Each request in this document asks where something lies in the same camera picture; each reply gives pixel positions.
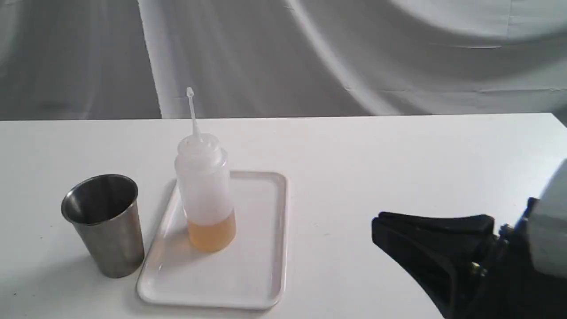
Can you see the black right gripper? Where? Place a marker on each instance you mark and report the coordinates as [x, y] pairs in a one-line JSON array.
[[467, 271]]

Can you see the translucent squeeze bottle amber liquid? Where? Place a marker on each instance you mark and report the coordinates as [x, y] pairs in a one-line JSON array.
[[203, 177]]

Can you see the stainless steel cup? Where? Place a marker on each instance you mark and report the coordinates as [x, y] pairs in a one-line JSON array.
[[104, 212]]

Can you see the white plastic tray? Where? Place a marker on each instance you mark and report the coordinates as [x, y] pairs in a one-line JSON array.
[[249, 274]]

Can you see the grey backdrop cloth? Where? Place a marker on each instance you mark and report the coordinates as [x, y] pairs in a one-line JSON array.
[[134, 59]]

